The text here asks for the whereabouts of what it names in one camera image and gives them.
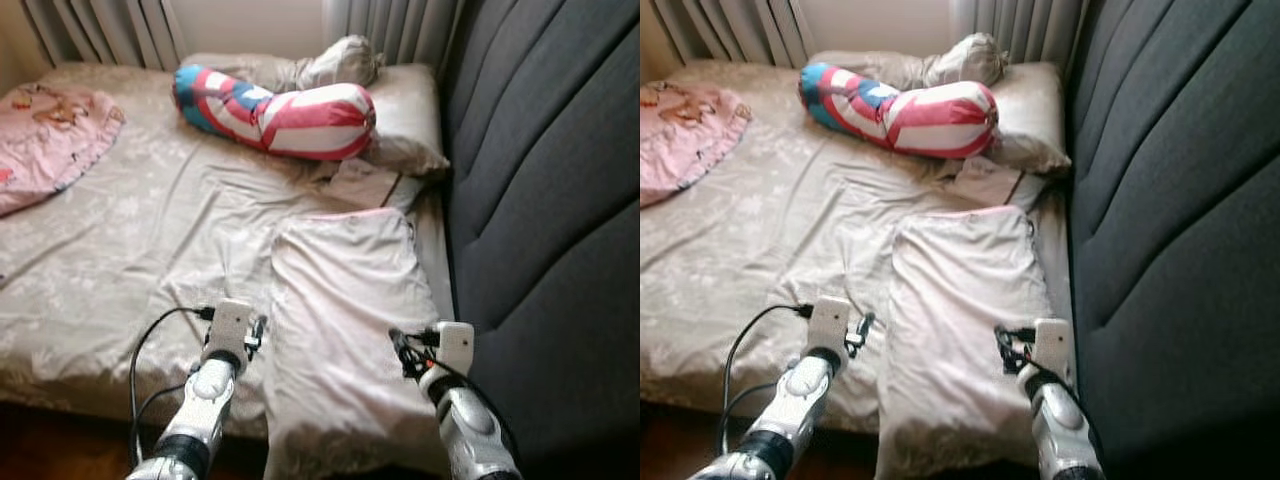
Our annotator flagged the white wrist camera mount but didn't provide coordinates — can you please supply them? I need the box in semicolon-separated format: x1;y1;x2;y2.
808;295;853;353
1033;318;1071;376
437;320;476;377
205;298;255;366

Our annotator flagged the knotted beige cloth bundle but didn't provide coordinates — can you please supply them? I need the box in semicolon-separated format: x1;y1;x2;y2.
922;32;1008;89
300;35;383;91

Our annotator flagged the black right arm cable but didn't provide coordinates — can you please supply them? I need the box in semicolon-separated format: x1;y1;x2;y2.
390;328;525;476
994;325;1107;471

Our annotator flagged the dark grey padded headboard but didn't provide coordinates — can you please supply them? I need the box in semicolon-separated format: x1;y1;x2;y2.
435;0;641;480
1065;0;1280;480

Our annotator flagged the pink cartoon print blanket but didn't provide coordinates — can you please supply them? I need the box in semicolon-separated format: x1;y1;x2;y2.
640;80;753;208
0;83;127;218

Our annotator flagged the red white blue striped bolster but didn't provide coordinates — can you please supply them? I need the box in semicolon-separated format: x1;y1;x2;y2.
172;63;378;161
798;62;999;159

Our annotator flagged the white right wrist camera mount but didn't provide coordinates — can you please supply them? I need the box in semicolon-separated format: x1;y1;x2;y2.
1033;318;1071;376
437;320;476;377

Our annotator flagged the small beige folded cloth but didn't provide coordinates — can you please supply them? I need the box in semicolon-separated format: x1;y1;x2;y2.
945;155;1049;211
320;158;426;213

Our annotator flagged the bright window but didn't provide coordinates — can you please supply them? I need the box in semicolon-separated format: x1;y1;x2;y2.
165;0;331;59

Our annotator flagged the flat beige floral pillow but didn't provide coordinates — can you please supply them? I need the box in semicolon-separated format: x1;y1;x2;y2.
180;52;451;178
805;50;1073;176

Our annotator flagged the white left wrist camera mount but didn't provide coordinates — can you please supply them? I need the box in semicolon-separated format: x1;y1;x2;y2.
205;298;255;366
808;295;853;353

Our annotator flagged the pale floral pillow pink trim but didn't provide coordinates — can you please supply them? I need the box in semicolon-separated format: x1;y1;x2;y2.
875;205;1061;480
262;207;451;480

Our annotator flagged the grey pleated curtain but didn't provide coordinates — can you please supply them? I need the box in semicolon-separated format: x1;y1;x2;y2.
20;0;186;71
320;0;463;67
945;0;1091;66
655;0;811;69

